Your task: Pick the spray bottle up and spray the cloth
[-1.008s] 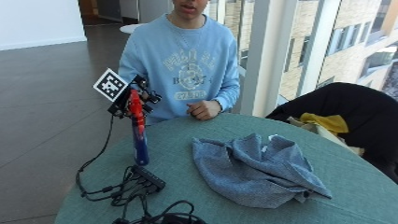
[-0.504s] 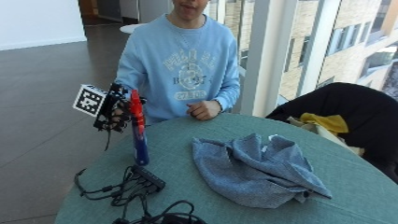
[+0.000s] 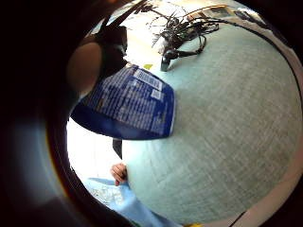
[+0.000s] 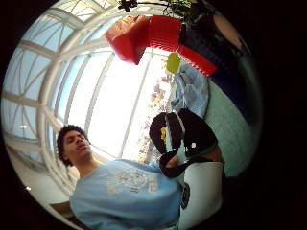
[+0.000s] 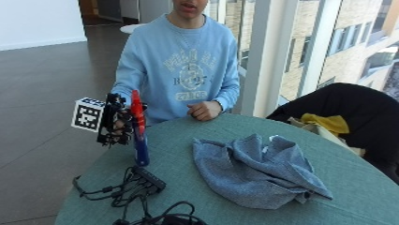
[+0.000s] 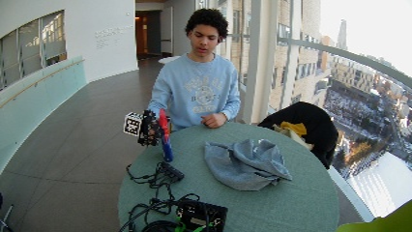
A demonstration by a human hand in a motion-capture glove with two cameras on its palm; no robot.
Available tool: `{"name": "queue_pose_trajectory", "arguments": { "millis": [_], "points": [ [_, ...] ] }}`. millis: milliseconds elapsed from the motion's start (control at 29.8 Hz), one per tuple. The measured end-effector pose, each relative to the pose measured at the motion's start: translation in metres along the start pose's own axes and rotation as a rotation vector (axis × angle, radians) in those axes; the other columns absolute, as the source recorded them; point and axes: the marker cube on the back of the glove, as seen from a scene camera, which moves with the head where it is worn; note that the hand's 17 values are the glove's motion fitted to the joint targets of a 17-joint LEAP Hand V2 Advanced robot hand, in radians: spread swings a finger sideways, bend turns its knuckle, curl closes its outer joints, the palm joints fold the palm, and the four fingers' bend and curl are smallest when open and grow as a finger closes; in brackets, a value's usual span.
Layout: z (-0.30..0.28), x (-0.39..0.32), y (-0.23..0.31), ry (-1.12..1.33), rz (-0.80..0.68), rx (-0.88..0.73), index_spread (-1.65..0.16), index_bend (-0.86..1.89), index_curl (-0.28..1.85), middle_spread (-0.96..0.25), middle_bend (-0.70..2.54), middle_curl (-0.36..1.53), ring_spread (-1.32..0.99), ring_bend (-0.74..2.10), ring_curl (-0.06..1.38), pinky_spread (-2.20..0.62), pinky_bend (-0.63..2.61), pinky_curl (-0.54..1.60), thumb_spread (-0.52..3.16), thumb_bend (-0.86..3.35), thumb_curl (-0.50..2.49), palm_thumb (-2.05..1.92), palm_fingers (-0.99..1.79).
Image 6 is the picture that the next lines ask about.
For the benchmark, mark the white marker cube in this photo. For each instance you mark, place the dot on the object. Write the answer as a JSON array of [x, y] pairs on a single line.
[[132, 124]]

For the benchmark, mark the person in light blue sweatshirt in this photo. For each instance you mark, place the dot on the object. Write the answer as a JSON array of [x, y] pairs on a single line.
[[195, 83]]

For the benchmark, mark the small black hub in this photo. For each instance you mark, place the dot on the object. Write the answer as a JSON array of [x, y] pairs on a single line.
[[171, 171]]

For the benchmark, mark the grey crumpled cloth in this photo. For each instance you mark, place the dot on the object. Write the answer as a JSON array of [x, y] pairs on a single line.
[[244, 164]]

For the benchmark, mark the white round table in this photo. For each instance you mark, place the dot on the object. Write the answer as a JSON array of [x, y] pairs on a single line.
[[168, 59]]

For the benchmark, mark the black jacket with yellow lining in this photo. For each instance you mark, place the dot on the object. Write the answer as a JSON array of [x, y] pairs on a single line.
[[307, 129]]

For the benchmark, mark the black electronics box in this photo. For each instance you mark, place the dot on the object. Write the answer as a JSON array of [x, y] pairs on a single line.
[[201, 215]]

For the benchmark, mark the dark doorway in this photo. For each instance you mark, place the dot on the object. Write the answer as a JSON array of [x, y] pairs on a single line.
[[148, 34]]

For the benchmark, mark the grey metal railing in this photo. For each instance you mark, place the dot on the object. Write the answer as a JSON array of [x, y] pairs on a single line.
[[347, 55]]

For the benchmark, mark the interior glass window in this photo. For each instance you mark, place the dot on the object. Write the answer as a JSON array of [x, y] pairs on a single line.
[[32, 45]]

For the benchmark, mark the green plastic object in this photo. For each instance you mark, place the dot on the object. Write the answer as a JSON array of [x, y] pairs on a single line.
[[381, 222]]

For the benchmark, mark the wooden wall handrail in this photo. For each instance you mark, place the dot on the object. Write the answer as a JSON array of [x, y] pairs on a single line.
[[39, 82]]

